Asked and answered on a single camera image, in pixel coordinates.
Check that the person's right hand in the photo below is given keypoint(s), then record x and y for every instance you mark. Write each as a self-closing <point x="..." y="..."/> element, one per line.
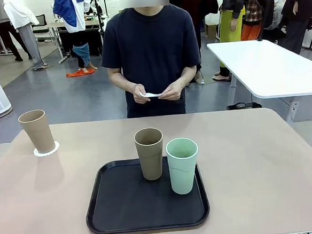
<point x="139" y="96"/>

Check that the person's left hand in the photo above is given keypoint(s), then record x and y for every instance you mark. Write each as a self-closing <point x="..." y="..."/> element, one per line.
<point x="174" y="93"/>

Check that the dark tan plastic cup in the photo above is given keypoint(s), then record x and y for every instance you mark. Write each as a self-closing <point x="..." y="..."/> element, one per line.
<point x="151" y="165"/>

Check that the mint green plastic cup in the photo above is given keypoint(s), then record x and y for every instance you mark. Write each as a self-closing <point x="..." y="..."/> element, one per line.
<point x="183" y="179"/>

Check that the light tan plastic cup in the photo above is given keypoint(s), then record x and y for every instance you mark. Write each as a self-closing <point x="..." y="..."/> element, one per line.
<point x="39" y="136"/>

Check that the person's left forearm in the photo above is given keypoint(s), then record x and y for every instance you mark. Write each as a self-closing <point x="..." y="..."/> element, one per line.
<point x="186" y="76"/>

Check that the person's right forearm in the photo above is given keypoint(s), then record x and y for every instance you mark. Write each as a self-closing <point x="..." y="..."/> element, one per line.
<point x="118" y="79"/>

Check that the person in navy t-shirt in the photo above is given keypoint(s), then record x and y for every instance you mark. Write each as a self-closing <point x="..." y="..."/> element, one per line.
<point x="148" y="48"/>

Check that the white table leg black foot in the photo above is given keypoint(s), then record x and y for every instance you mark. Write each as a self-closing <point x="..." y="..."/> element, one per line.
<point x="233" y="90"/>

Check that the orange cloth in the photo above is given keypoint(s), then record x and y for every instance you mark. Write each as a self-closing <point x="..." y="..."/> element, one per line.
<point x="79" y="73"/>

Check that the brown cardboard box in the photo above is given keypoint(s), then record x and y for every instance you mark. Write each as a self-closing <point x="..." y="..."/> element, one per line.
<point x="211" y="30"/>

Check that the wooden desk with white legs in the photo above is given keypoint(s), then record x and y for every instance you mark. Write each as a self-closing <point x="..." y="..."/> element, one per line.
<point x="90" y="23"/>

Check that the black tripod stand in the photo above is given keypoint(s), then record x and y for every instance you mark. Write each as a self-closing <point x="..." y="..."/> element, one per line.
<point x="100" y="16"/>

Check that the mannequin with orange trousers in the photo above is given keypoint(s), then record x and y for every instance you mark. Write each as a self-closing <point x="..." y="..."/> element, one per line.
<point x="251" y="31"/>

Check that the white table top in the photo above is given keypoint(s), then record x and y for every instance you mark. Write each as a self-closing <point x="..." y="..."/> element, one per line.
<point x="270" y="66"/>

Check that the mannequin with blue white jacket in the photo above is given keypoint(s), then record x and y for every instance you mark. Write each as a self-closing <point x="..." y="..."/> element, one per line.
<point x="71" y="15"/>

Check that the black plastic serving tray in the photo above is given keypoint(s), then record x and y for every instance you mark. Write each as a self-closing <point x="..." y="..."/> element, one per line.
<point x="135" y="204"/>

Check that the white table leg with socket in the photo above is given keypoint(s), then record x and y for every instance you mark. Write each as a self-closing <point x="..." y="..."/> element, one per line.
<point x="293" y="110"/>

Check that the seated person in background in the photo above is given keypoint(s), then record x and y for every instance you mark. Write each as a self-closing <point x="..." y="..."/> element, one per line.
<point x="273" y="20"/>

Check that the black office chair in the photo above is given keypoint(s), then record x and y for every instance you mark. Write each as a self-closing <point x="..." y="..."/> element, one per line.
<point x="42" y="21"/>

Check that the black hanging coat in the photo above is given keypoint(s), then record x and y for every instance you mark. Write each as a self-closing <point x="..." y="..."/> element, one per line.
<point x="267" y="2"/>

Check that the mannequin in dark long coat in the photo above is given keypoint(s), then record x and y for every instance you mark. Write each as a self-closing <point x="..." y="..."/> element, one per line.
<point x="300" y="5"/>

